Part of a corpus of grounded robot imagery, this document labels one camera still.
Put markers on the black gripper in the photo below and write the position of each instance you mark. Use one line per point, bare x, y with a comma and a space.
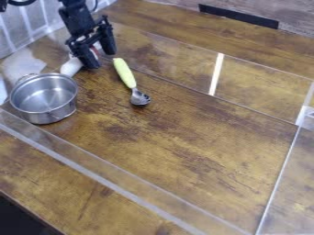
85, 31

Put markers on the white toy mushroom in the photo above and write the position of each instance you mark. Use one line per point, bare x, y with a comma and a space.
72, 66

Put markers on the green handled metal spoon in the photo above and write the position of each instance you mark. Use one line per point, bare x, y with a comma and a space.
139, 99

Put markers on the small steel pot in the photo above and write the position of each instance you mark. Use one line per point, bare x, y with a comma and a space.
44, 97

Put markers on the black bar on table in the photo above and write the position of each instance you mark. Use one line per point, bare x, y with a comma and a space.
259, 21

